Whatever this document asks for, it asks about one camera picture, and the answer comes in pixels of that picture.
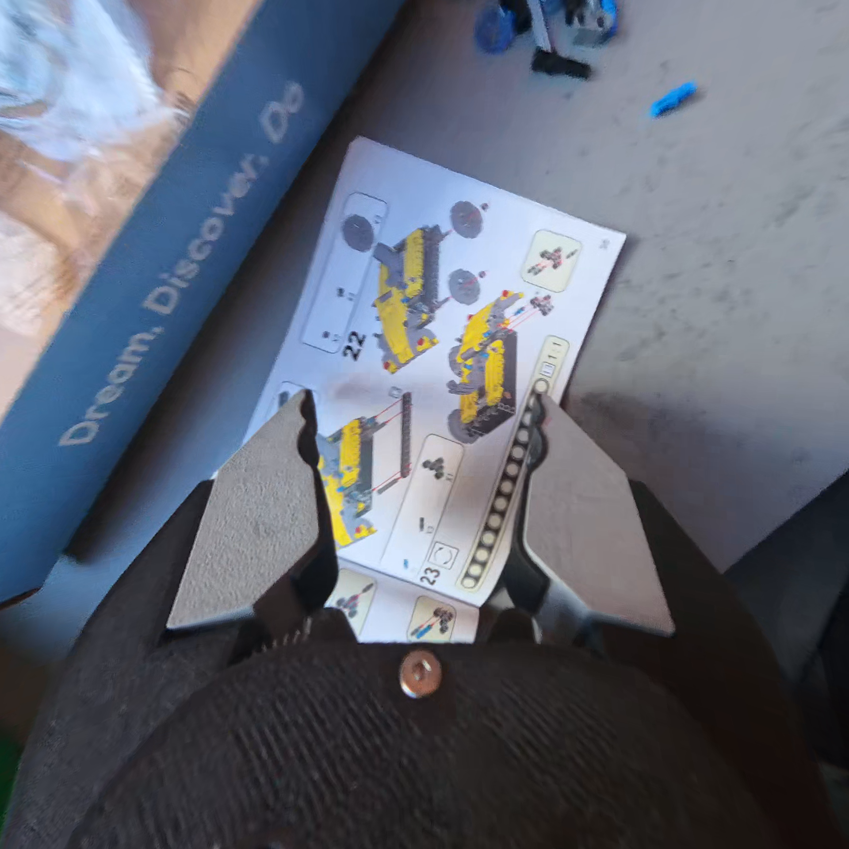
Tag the blue cardboard box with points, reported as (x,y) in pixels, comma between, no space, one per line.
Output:
(199,265)

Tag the instruction booklet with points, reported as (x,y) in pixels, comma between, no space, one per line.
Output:
(451,265)

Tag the grey desk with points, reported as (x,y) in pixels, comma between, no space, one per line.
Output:
(717,265)

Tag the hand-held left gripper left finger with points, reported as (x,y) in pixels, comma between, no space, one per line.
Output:
(252,531)

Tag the pile of loose brick parts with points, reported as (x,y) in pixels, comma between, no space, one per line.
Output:
(551,27)

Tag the loose blue pin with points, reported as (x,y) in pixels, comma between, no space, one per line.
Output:
(673,98)

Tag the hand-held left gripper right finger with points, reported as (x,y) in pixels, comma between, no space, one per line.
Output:
(597,544)

